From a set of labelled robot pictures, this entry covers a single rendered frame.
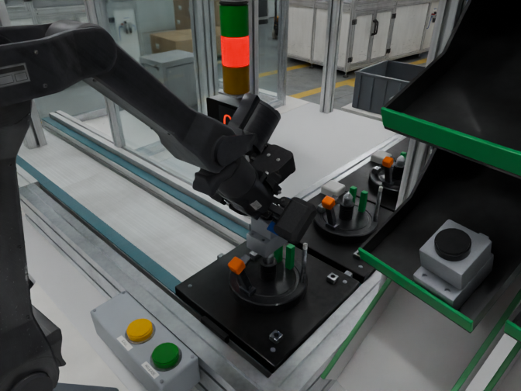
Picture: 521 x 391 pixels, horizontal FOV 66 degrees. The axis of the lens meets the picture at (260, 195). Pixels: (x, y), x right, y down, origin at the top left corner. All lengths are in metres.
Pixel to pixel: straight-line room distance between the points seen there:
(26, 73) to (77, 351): 0.63
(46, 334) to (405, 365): 0.41
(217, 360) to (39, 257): 0.59
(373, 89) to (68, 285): 2.10
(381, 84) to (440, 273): 2.23
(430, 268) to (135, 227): 0.75
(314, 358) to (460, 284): 0.32
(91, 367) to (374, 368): 0.49
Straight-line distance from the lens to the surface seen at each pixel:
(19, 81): 0.31
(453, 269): 0.39
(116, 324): 0.74
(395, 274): 0.44
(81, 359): 0.85
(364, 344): 0.60
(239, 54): 0.75
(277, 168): 0.59
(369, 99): 2.65
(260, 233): 0.66
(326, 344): 0.68
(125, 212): 1.08
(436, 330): 0.57
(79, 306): 0.94
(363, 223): 0.89
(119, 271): 0.83
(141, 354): 0.69
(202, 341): 0.69
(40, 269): 1.07
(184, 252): 0.91
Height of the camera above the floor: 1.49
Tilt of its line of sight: 32 degrees down
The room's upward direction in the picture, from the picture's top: straight up
